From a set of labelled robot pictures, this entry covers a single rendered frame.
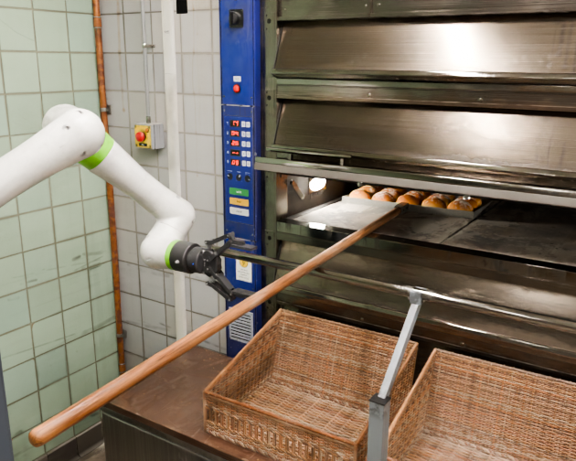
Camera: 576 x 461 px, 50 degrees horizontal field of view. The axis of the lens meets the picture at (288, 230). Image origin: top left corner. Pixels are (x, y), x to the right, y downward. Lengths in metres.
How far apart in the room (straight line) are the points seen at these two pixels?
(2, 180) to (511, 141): 1.37
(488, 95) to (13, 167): 1.30
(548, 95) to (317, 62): 0.73
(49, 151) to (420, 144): 1.08
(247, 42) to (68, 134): 0.89
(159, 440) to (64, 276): 0.90
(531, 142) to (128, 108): 1.62
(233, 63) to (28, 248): 1.10
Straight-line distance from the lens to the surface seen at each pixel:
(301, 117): 2.21
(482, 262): 2.01
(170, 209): 1.90
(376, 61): 2.04
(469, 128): 1.96
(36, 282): 2.73
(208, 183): 2.48
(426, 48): 1.99
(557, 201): 1.77
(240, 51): 2.29
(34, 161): 1.61
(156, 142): 2.57
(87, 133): 1.61
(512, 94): 1.92
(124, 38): 2.73
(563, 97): 1.89
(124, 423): 2.37
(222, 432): 2.10
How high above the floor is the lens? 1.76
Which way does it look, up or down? 15 degrees down
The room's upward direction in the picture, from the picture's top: straight up
